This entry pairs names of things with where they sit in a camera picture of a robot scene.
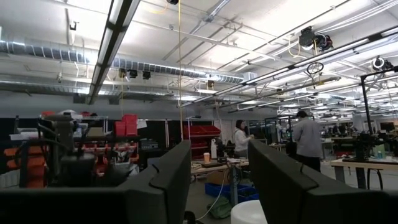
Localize black stool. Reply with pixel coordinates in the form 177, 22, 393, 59
366, 168, 384, 190

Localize wooden workbench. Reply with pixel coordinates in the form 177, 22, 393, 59
190, 157, 249, 175

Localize hanging black cable loop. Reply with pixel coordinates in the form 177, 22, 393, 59
306, 62, 325, 75

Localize red stacked boxes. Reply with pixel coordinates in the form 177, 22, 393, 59
113, 113, 139, 137

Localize black framed ceiling light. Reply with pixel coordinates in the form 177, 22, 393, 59
86, 0, 141, 105

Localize black ceiling cable reel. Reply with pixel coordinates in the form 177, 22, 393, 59
371, 55, 395, 72
298, 26, 334, 52

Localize wooden table grey legs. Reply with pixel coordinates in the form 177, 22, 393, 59
330, 157, 398, 190

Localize cardboard box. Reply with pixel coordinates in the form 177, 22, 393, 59
206, 170, 231, 186

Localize long ceiling light strip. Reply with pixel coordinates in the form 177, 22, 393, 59
177, 27, 398, 109

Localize black station frame post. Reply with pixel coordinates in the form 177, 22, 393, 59
359, 66, 398, 135

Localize red storage bin rack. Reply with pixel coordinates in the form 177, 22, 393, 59
182, 124, 222, 160

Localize person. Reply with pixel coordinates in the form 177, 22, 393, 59
233, 119, 255, 158
292, 110, 324, 173

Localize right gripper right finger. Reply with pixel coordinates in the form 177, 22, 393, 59
248, 139, 398, 224

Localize orange storage bin rack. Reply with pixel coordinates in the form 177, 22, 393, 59
2, 145, 48, 189

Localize blue plastic bin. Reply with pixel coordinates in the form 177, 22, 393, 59
204, 182, 260, 203

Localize green bag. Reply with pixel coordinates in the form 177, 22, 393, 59
207, 195, 233, 220

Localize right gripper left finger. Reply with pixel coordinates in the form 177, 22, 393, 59
0, 139, 192, 224

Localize silver ventilation duct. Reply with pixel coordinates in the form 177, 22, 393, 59
0, 39, 257, 85

